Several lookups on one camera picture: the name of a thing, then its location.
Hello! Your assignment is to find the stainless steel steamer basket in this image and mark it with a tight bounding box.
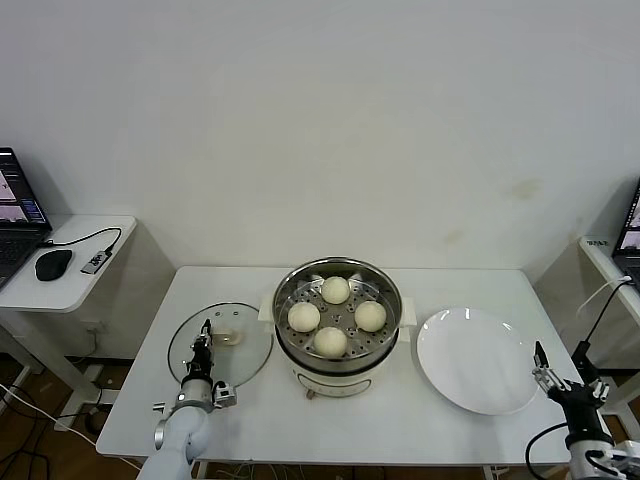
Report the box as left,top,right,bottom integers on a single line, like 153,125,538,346
257,256,417,376

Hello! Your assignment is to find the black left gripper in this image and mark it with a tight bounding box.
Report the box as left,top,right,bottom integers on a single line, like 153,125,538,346
185,318,217,385

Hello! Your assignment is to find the white steamed baozi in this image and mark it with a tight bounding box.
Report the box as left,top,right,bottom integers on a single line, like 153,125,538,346
313,327,348,359
354,300,389,333
321,275,350,305
288,302,322,334

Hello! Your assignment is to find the black computer mouse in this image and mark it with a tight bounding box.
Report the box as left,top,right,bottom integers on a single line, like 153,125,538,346
34,249,74,282

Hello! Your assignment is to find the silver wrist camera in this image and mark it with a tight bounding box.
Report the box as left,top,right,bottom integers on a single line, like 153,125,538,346
597,439,640,474
211,381,237,410

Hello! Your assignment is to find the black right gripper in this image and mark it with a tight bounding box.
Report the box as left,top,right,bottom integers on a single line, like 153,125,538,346
530,340,613,442

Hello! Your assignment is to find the tangled thin cable bundle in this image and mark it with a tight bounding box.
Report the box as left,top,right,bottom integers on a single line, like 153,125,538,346
214,463,311,480

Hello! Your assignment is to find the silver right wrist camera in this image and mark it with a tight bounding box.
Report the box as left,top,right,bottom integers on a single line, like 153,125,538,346
597,439,640,474

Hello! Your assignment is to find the white round plate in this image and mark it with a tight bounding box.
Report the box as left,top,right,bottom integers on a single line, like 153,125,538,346
416,307,541,416

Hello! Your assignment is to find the grey usb hub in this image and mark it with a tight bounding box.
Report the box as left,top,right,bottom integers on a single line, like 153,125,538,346
80,251,112,275

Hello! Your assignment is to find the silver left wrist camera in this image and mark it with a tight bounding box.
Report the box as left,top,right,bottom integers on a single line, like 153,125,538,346
211,381,237,410

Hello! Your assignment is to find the white laptop cable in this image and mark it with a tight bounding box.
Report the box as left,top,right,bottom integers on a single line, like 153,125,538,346
575,275,632,322

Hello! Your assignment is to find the black cable with adapter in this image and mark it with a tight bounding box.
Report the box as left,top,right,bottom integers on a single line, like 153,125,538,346
571,279,636,386

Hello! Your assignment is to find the black usb hub cable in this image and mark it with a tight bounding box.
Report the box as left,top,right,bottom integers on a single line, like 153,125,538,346
38,227,123,256

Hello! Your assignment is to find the thick white floor cable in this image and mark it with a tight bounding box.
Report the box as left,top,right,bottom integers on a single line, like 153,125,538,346
0,384,99,448

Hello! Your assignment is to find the glass lid with cream handle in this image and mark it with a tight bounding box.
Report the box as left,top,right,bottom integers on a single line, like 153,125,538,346
167,301,275,391

